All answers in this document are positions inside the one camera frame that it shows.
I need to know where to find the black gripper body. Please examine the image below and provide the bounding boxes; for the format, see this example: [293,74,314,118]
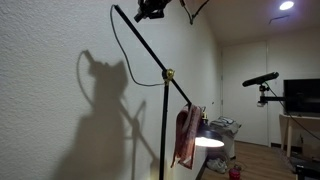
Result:
[139,0,173,11]

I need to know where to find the black floor lamp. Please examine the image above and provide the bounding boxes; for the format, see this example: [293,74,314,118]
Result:
[112,4,225,180]

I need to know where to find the red patterned cloth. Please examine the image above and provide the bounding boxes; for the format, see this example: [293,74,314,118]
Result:
[170,104,203,170]

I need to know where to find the round ceiling light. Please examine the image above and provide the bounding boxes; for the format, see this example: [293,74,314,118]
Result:
[279,0,295,11]

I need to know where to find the grey bag pile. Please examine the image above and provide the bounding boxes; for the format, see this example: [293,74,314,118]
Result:
[208,116,242,161]

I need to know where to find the white shoes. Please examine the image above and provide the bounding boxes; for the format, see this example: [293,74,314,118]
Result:
[206,157,229,174]

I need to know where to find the black television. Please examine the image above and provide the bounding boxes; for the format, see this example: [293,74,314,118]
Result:
[283,78,320,117]

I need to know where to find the red bottle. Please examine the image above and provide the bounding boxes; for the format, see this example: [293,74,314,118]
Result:
[228,165,242,180]

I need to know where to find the wooden table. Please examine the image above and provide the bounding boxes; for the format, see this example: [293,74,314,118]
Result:
[279,113,320,158]

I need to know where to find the black stand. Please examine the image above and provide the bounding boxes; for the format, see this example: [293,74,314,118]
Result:
[294,160,320,180]

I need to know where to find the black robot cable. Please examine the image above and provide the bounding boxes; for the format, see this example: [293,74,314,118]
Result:
[179,0,211,26]

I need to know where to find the braided lamp cord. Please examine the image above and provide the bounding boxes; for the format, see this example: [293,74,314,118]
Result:
[109,4,165,88]

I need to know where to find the black stereo camera bar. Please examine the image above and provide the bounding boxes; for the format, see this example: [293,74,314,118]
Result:
[242,71,280,88]

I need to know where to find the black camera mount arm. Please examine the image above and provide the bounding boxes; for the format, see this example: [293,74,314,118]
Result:
[256,83,288,108]

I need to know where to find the black camera cable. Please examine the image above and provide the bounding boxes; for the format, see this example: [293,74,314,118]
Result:
[266,83,320,141]

